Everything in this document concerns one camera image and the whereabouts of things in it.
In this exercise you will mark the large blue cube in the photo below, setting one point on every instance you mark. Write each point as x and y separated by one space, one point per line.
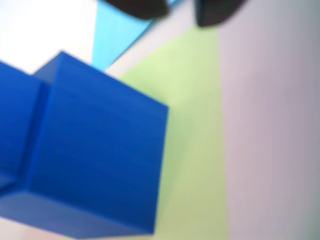
100 150

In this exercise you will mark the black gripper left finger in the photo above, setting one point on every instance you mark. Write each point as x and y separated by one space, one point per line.
142 7

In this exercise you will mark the light blue paper square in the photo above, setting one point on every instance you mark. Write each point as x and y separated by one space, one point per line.
112 40

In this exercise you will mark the medium blue cube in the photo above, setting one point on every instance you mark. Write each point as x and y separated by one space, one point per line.
15 125

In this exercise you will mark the green paper square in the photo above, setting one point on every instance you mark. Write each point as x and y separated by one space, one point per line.
195 125

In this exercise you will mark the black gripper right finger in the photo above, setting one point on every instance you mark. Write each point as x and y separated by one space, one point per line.
215 11

